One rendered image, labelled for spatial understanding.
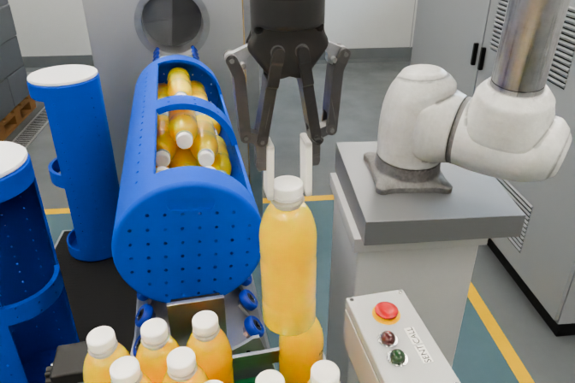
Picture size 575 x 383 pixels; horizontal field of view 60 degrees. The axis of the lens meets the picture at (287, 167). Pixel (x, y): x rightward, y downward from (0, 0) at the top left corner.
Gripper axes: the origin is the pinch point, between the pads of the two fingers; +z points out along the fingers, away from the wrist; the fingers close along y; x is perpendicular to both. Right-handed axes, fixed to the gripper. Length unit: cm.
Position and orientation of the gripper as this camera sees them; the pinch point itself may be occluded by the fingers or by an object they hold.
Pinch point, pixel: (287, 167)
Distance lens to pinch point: 58.5
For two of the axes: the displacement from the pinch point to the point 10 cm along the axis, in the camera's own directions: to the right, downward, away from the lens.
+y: -9.8, 1.0, -1.9
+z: 0.0, 8.9, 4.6
